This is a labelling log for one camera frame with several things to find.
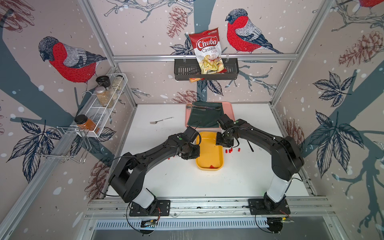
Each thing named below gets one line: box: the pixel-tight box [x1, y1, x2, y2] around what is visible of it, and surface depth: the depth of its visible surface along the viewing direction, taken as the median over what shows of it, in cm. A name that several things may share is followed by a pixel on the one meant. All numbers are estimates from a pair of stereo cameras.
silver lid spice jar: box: [95, 86, 114, 108], surface depth 74 cm
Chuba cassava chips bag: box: [188, 27, 228, 75], surface depth 86 cm
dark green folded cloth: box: [187, 102, 224, 128], surface depth 115 cm
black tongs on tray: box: [186, 103, 221, 111], surface depth 120 cm
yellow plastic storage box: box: [196, 131, 224, 171], surface depth 90 cm
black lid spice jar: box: [95, 75, 111, 90], surface depth 75 cm
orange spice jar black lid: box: [74, 114, 96, 131], surface depth 62 cm
